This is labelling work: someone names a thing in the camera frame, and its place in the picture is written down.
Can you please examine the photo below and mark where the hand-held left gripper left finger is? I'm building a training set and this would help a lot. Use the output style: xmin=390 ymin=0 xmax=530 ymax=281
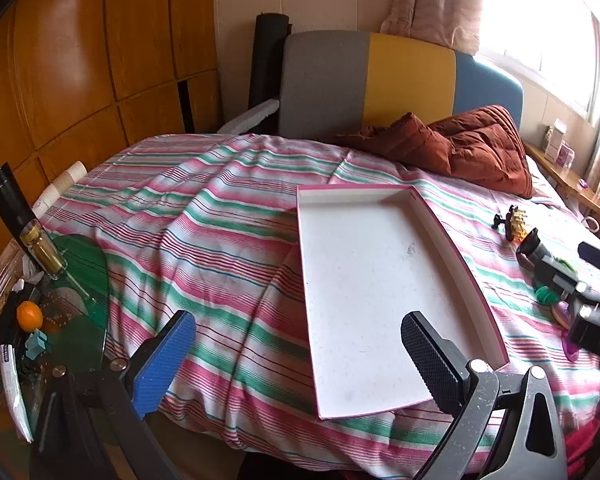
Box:
xmin=30 ymin=310 xmax=198 ymax=480

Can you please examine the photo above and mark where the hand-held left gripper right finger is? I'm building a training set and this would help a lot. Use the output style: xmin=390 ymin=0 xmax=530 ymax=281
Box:
xmin=401 ymin=311 xmax=568 ymax=480

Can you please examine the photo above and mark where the black lidded cylindrical jar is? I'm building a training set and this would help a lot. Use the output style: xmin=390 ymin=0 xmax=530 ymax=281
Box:
xmin=516 ymin=228 xmax=551 ymax=268

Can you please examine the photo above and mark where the dark round massage brush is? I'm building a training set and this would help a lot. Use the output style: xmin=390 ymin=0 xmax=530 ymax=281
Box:
xmin=492 ymin=205 xmax=528 ymax=241

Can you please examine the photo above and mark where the pink shallow box tray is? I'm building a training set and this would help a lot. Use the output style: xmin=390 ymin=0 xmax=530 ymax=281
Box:
xmin=296 ymin=184 xmax=510 ymax=420

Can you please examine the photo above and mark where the wooden bedside shelf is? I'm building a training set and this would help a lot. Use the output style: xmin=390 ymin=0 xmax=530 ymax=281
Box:
xmin=522 ymin=140 xmax=600 ymax=221

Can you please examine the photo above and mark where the pale pillow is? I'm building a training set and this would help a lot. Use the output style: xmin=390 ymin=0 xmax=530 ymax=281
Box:
xmin=527 ymin=155 xmax=568 ymax=207

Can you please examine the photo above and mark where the round green glass table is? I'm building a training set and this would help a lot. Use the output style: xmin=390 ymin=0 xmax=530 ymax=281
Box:
xmin=0 ymin=232 xmax=111 ymax=480

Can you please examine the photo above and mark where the red cloth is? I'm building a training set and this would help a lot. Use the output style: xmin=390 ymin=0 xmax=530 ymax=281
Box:
xmin=565 ymin=420 xmax=600 ymax=467

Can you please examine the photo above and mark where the striped bed sheet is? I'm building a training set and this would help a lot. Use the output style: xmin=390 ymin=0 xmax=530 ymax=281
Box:
xmin=42 ymin=132 xmax=600 ymax=478

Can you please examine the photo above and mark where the teal small block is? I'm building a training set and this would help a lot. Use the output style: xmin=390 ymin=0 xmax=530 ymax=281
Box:
xmin=24 ymin=330 xmax=48 ymax=361

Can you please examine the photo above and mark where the white small box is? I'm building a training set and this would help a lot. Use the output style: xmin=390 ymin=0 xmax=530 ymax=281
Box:
xmin=545 ymin=119 xmax=568 ymax=161

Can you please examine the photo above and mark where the orange fruit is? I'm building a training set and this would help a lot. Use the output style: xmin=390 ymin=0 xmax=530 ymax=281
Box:
xmin=16 ymin=301 xmax=44 ymax=333

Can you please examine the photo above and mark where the white toothpaste tube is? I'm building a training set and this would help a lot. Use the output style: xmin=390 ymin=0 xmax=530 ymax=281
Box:
xmin=0 ymin=342 xmax=35 ymax=443

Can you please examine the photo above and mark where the brown quilted jacket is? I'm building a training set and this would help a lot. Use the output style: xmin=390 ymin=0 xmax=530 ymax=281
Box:
xmin=335 ymin=105 xmax=533 ymax=198

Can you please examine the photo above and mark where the black tall flask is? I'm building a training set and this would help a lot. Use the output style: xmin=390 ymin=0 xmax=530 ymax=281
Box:
xmin=0 ymin=162 xmax=66 ymax=281

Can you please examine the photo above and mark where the clear plastic bag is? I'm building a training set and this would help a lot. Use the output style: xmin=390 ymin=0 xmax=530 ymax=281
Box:
xmin=0 ymin=240 xmax=31 ymax=311

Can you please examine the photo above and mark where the stack of paper cups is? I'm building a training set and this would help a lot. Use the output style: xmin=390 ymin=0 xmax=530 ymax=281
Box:
xmin=35 ymin=161 xmax=88 ymax=218

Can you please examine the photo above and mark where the grey yellow blue headboard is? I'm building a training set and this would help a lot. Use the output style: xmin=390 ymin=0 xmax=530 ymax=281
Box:
xmin=279 ymin=30 xmax=525 ymax=141

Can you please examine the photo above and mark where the window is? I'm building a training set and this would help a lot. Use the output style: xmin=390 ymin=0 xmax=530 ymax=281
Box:
xmin=480 ymin=0 xmax=600 ymax=126

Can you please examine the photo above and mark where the beige patterned curtain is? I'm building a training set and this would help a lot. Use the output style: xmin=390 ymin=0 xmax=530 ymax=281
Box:
xmin=380 ymin=0 xmax=486 ymax=56

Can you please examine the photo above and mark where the wooden wardrobe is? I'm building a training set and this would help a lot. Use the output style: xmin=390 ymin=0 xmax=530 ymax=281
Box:
xmin=0 ymin=0 xmax=221 ymax=261

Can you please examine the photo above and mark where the black rolled mat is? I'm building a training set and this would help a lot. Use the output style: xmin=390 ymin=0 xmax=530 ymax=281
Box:
xmin=249 ymin=12 xmax=291 ymax=111

